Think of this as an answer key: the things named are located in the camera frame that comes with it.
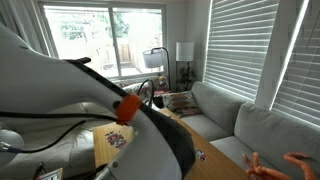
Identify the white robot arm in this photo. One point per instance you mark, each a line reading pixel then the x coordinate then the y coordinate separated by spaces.
pixel 54 105

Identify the patterned throw pillow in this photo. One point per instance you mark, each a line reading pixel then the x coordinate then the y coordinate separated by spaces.
pixel 182 104

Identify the arched floor lamp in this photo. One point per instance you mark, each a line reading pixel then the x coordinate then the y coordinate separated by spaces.
pixel 157 57

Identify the wooden table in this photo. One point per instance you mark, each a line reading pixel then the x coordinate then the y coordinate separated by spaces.
pixel 217 166

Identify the small card sticker pair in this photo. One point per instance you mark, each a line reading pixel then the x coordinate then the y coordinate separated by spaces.
pixel 200 154

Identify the grey sectional sofa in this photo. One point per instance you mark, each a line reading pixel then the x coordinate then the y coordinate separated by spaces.
pixel 238 128

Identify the white window blinds left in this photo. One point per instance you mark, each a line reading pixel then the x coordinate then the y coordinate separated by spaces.
pixel 238 40

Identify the white window blinds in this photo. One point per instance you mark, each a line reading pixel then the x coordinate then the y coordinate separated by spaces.
pixel 238 40
pixel 299 93

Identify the white leather couch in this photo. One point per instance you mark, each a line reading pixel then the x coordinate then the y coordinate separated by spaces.
pixel 65 143

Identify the white window blinds right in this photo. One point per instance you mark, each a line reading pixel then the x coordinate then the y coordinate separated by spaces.
pixel 299 93

